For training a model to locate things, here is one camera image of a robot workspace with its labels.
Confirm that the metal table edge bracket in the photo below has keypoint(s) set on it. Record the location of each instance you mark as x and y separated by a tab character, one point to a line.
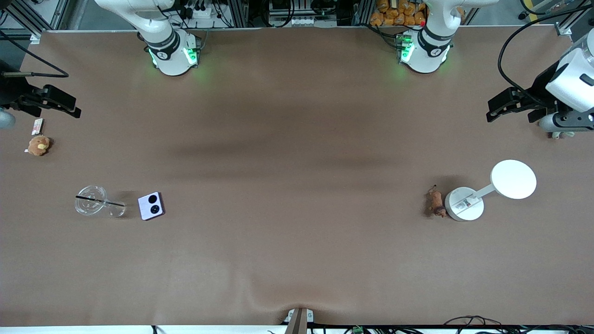
298	322

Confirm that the brown lion statue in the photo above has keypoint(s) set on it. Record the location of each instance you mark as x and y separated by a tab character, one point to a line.
435	202

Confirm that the brown plush toy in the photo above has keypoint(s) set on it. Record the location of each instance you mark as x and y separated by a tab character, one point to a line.
39	145

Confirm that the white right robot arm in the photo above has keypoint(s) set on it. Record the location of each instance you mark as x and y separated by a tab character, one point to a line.
171	55

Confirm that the white power strip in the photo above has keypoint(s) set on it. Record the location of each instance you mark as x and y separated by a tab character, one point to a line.
204	13

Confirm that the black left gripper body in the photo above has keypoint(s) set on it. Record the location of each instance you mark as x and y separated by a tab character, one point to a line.
542	90

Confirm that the clear plastic cup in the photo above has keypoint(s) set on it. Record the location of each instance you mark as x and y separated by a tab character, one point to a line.
88	208

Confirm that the black drinking straw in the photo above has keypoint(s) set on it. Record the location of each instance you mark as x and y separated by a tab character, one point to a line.
100	201

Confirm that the aluminium frame beam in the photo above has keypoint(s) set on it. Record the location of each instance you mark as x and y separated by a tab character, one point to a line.
35	38
564	28

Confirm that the orange plush toys pile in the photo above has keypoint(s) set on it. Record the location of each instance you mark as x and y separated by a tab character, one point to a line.
394	16

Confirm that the white desk lamp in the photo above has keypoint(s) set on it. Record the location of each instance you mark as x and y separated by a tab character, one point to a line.
513	178

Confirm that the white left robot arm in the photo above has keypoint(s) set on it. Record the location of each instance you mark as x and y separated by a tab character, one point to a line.
429	46

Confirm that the white socket bar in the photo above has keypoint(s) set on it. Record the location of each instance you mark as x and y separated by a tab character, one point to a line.
301	21

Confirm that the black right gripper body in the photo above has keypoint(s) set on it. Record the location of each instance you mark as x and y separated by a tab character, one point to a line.
13	91

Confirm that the brown table mat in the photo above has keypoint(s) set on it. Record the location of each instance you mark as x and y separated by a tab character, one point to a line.
325	255

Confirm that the small printed tag card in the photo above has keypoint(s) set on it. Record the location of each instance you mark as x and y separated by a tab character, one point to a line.
37	126

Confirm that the aluminium frame post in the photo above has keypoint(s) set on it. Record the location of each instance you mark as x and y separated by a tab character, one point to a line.
239	14
362	11

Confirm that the green plush toy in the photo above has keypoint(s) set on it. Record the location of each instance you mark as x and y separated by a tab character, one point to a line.
564	135

